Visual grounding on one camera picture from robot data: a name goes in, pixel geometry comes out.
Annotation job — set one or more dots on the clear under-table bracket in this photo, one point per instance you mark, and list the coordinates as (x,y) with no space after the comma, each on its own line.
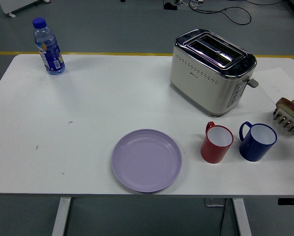
(212,202)

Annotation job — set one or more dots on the black table control panel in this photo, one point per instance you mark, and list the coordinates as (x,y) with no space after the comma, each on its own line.
(290,201)

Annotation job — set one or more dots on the lilac round plate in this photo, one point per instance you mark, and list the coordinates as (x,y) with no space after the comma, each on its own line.
(147,161)

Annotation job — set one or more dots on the grey toaster lever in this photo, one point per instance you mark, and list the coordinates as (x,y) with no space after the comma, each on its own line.
(252,83)

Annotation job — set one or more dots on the blue mug white inside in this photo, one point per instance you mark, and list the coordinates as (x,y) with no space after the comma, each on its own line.
(252,151)

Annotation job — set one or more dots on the white table leg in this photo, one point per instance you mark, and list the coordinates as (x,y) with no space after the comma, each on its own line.
(243,218)
(61,216)

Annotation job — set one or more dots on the clear water bottle blue cap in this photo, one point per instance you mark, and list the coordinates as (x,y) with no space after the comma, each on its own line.
(49,54)

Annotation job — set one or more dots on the slice of bread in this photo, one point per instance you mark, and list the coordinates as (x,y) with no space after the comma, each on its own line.
(285,102)

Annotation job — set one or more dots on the cream and chrome toaster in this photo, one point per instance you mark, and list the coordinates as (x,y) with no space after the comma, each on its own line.
(198,83)

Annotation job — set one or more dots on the metal toast rack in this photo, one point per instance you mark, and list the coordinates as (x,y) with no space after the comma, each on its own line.
(288,124)

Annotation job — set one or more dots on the red mug white inside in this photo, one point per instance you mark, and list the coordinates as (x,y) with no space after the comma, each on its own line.
(212,152)

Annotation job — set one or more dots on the white panel with feet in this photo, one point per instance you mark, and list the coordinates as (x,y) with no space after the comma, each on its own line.
(14,5)

